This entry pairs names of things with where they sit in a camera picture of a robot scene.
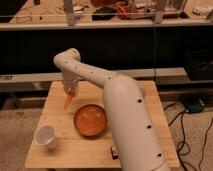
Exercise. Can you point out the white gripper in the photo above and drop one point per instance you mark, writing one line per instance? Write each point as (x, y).
(71, 84)

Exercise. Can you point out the orange pepper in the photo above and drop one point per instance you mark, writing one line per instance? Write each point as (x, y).
(68, 100)

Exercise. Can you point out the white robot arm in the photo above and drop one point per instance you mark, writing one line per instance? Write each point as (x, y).
(132, 129)

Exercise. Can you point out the white ceramic cup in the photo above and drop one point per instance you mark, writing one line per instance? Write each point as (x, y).
(46, 136)

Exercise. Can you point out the orange bowl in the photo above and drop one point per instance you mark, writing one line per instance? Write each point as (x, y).
(90, 120)

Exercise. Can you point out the wooden table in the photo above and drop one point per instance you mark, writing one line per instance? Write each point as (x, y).
(75, 152)

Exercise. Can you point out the black red small box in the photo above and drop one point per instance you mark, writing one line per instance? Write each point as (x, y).
(114, 152)

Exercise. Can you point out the black power adapter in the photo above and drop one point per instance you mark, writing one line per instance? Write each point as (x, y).
(194, 105)

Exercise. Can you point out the black bin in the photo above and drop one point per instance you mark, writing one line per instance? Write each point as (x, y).
(199, 65)

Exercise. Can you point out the metal shelf frame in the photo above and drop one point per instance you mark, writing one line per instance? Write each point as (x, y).
(32, 32)

